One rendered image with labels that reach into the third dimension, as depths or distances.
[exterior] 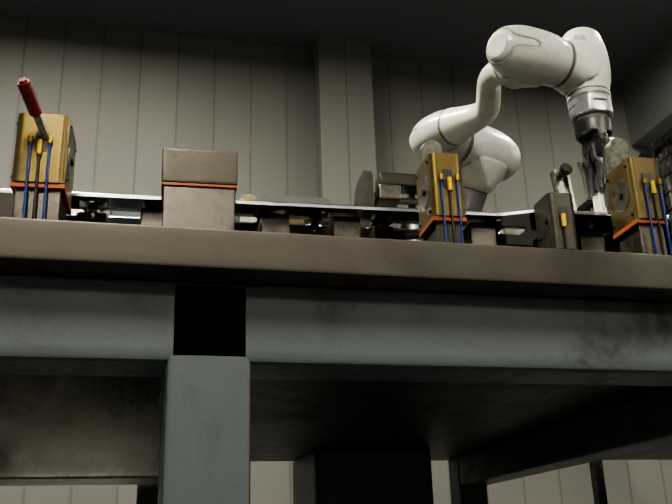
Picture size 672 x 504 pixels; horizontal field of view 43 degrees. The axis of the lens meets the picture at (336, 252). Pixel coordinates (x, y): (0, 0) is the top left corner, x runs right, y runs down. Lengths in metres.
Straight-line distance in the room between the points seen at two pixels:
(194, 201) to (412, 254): 0.59
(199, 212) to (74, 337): 0.58
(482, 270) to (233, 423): 0.29
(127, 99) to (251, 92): 0.67
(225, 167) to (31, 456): 0.57
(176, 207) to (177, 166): 0.07
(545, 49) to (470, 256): 0.99
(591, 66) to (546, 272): 1.03
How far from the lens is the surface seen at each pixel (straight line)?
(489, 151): 2.37
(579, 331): 0.94
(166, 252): 0.80
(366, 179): 1.82
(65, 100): 4.73
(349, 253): 0.83
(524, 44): 1.79
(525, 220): 1.66
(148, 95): 4.75
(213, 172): 1.38
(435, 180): 1.44
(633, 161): 1.57
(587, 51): 1.90
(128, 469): 1.06
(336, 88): 4.78
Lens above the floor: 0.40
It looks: 20 degrees up
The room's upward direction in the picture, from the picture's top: 2 degrees counter-clockwise
